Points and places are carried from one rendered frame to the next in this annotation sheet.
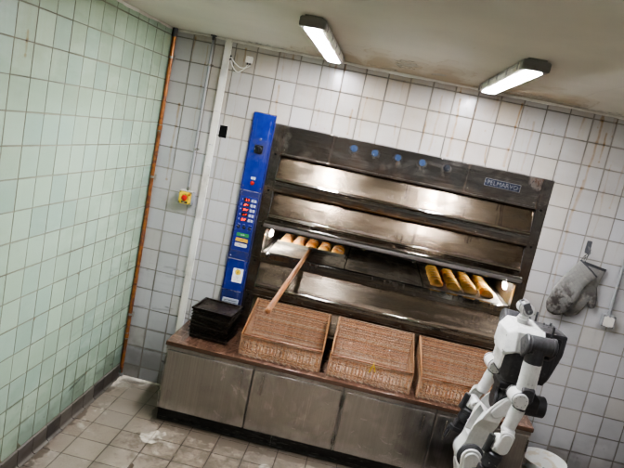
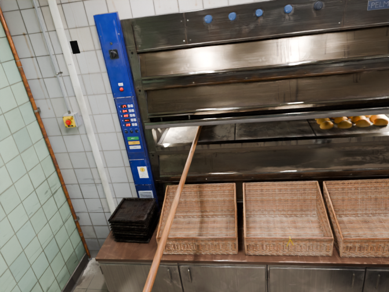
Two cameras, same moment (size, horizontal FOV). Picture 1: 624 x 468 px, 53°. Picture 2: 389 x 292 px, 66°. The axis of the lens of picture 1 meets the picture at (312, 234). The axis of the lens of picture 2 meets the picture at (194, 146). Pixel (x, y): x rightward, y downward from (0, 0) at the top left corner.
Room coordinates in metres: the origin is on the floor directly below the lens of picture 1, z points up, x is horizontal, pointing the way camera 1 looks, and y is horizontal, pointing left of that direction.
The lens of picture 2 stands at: (2.37, -0.21, 2.13)
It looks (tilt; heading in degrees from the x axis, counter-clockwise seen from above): 25 degrees down; 7
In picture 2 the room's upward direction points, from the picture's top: 8 degrees counter-clockwise
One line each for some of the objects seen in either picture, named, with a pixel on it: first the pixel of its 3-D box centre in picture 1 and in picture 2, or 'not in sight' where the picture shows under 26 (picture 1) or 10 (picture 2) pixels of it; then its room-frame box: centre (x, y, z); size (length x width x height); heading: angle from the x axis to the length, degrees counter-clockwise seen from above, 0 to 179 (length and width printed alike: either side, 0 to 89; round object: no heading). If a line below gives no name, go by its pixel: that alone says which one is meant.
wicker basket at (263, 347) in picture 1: (286, 333); (199, 216); (4.13, 0.03, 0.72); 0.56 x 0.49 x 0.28; 86
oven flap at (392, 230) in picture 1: (394, 230); (274, 92); (4.35, -0.56, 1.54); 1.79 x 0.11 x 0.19; 85
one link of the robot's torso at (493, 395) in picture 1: (518, 396); not in sight; (3.16, -1.25, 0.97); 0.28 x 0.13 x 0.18; 90
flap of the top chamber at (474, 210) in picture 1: (402, 194); (274, 52); (4.35, -0.56, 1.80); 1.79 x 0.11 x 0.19; 85
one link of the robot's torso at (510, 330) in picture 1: (526, 348); not in sight; (3.16, -1.22, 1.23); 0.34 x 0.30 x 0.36; 0
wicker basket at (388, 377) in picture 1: (371, 353); (283, 215); (4.09, -0.57, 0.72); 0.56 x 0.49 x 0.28; 85
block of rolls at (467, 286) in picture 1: (458, 279); (342, 110); (4.75, -1.18, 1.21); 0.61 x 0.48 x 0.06; 175
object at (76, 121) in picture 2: (186, 197); (71, 120); (4.43, 0.94, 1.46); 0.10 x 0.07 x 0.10; 85
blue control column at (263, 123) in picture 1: (263, 240); (165, 118); (5.36, 0.41, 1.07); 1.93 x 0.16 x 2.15; 175
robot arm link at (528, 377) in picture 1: (524, 383); not in sight; (2.94, -1.17, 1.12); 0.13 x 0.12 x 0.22; 0
